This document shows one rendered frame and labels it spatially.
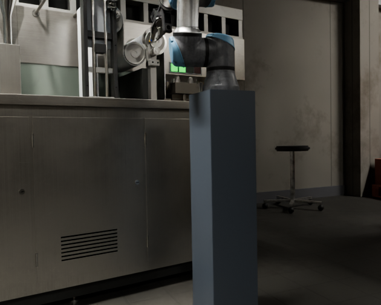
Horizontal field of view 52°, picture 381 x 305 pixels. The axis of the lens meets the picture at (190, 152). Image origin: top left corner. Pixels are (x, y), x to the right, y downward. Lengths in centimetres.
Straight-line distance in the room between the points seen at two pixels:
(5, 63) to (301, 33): 353
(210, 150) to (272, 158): 298
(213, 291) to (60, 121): 91
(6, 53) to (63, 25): 49
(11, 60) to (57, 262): 95
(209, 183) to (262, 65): 305
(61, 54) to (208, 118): 114
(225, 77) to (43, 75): 113
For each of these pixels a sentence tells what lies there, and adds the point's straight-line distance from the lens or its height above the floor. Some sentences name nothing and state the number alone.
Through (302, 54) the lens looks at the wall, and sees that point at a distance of 478.
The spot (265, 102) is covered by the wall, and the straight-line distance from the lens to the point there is 438.
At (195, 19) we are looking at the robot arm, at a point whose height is 117.
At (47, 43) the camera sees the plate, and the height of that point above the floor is 126.
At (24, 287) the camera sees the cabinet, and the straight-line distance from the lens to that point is 177.
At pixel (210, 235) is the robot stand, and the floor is 34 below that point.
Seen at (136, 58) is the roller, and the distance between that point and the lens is 215.
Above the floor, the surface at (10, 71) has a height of 105.
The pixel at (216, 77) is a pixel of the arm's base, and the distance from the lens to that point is 157.
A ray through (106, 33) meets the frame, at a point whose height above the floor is 122.
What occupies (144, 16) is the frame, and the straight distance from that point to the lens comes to 261.
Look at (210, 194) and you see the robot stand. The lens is 150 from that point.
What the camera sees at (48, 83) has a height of 103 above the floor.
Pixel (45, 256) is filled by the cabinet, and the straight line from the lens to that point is 175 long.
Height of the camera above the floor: 71
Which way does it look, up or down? 2 degrees down
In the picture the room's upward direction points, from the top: 1 degrees counter-clockwise
